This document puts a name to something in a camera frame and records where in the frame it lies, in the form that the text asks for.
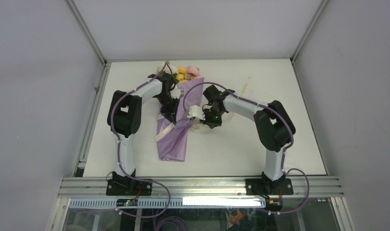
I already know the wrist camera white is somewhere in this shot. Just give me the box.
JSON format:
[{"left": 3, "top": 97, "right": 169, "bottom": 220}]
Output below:
[
  {"left": 170, "top": 88, "right": 183, "bottom": 99},
  {"left": 187, "top": 105, "right": 205, "bottom": 120}
]

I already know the aluminium front rail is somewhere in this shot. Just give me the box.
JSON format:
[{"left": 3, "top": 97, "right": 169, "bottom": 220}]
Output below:
[{"left": 58, "top": 176, "right": 344, "bottom": 198}]

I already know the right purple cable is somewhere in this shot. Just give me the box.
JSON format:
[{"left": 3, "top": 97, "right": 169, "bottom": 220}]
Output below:
[{"left": 182, "top": 82, "right": 310, "bottom": 215}]

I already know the cream ribbon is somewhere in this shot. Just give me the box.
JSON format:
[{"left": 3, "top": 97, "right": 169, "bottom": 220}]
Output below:
[{"left": 151, "top": 108, "right": 237, "bottom": 143}]

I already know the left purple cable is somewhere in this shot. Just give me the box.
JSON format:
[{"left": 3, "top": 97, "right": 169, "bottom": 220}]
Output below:
[{"left": 111, "top": 61, "right": 172, "bottom": 219}]

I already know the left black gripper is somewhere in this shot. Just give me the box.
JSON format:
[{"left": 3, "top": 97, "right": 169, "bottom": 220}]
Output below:
[{"left": 155, "top": 93, "right": 180, "bottom": 125}]

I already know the white led light bar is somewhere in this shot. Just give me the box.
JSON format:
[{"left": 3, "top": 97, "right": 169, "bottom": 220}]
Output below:
[{"left": 182, "top": 197, "right": 247, "bottom": 206}]

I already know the white fake flower stem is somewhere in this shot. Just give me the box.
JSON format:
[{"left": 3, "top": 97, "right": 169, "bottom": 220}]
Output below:
[{"left": 156, "top": 61, "right": 179, "bottom": 77}]

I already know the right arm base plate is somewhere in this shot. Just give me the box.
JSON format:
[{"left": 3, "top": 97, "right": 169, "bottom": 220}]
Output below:
[{"left": 245, "top": 175, "right": 294, "bottom": 196}]

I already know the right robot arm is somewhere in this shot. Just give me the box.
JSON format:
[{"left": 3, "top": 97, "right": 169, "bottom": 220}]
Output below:
[{"left": 201, "top": 85, "right": 296, "bottom": 195}]

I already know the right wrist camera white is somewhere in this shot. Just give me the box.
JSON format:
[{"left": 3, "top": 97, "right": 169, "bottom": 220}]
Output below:
[{"left": 187, "top": 105, "right": 205, "bottom": 120}]

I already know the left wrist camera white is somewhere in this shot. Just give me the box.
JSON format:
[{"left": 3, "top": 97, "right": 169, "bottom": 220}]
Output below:
[{"left": 170, "top": 88, "right": 183, "bottom": 99}]

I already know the pink fake flower stem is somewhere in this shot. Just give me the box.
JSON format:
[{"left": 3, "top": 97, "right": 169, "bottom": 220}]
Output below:
[{"left": 185, "top": 66, "right": 202, "bottom": 80}]

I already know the pink purple wrapping paper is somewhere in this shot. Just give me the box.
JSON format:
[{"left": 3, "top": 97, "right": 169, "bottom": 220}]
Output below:
[{"left": 156, "top": 77, "right": 204, "bottom": 162}]

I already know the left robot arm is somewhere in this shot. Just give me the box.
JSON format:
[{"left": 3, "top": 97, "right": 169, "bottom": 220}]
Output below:
[{"left": 107, "top": 73, "right": 179, "bottom": 195}]

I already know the purple cable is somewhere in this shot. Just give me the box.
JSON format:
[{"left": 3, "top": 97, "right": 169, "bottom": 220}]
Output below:
[
  {"left": 111, "top": 61, "right": 172, "bottom": 219},
  {"left": 182, "top": 82, "right": 310, "bottom": 215}
]

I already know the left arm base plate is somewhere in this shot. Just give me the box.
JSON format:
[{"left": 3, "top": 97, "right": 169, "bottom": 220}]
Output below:
[{"left": 106, "top": 178, "right": 152, "bottom": 196}]

